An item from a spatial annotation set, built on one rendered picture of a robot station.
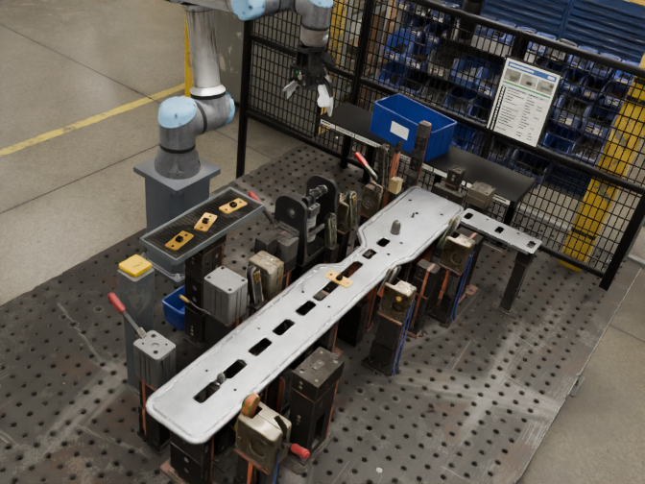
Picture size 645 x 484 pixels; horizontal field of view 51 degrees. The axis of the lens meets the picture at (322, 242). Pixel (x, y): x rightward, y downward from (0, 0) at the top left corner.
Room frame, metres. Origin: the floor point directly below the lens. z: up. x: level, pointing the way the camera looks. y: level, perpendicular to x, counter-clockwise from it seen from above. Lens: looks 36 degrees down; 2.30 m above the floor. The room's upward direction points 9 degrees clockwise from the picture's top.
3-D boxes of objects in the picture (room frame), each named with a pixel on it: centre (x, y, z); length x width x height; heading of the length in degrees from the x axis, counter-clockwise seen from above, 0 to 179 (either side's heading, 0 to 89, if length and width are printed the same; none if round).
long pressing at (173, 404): (1.57, -0.06, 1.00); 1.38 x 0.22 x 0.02; 150
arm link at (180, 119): (1.93, 0.51, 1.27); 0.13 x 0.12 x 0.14; 144
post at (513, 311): (1.94, -0.71, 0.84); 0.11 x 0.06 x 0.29; 60
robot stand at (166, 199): (1.92, 0.51, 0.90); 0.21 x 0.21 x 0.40; 59
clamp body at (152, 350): (1.16, 0.37, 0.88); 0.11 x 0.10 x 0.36; 60
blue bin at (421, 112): (2.50, -0.29, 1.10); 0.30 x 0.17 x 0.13; 50
